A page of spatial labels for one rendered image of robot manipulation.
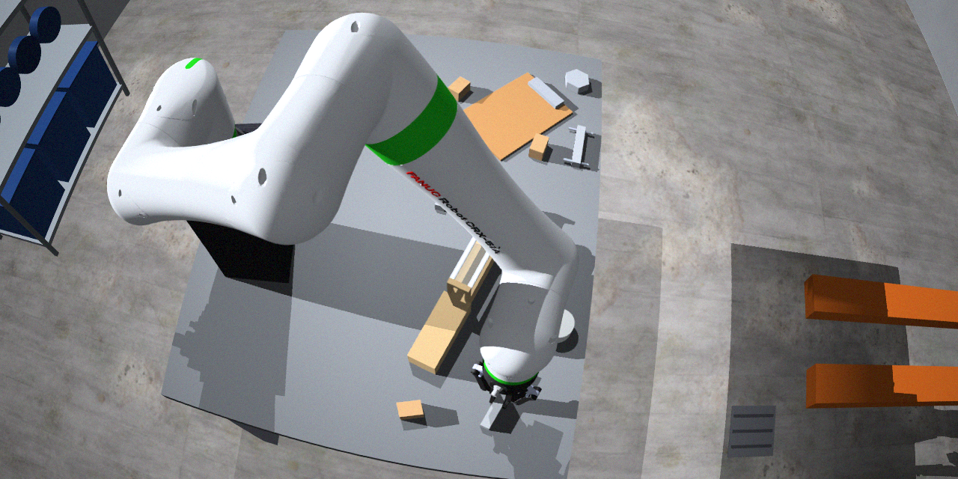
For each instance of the orange flat board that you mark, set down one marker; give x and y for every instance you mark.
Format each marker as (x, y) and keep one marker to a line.
(508, 118)

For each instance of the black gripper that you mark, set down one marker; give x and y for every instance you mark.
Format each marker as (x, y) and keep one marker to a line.
(531, 393)

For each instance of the white short cylinder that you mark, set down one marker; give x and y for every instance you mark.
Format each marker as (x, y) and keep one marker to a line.
(567, 325)

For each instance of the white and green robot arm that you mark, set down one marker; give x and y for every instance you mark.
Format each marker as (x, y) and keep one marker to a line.
(285, 182)

